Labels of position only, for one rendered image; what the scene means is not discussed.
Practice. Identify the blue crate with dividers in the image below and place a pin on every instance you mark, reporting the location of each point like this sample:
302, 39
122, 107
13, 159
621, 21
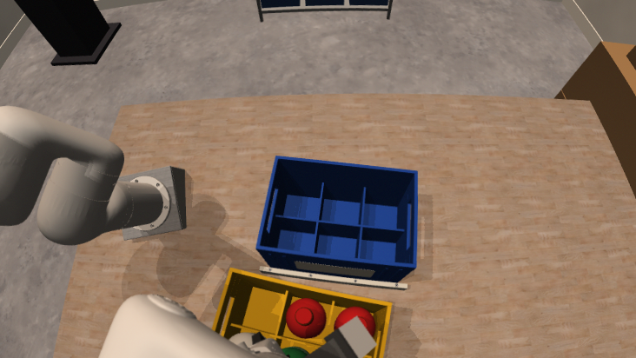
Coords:
322, 203

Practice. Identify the orange divided crate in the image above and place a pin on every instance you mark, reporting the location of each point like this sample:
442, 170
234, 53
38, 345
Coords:
257, 302

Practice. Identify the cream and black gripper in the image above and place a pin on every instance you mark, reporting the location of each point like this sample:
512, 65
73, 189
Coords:
266, 345

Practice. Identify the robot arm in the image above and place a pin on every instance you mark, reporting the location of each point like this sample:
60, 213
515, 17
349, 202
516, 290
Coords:
79, 204

